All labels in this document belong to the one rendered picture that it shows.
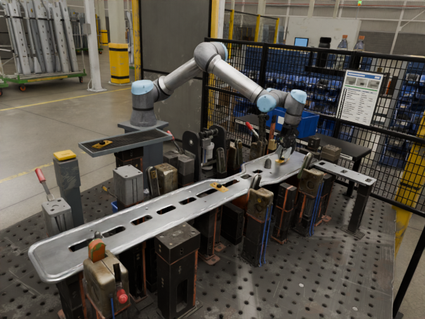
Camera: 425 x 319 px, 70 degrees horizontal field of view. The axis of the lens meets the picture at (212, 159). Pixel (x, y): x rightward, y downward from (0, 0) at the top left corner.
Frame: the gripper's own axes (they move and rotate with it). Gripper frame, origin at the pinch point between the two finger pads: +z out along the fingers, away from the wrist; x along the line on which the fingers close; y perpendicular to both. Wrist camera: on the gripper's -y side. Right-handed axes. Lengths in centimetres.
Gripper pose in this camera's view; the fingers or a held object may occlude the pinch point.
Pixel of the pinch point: (283, 157)
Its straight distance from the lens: 161.1
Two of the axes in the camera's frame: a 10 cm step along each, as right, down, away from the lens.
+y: -6.5, 2.6, -7.2
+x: 7.5, 3.9, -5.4
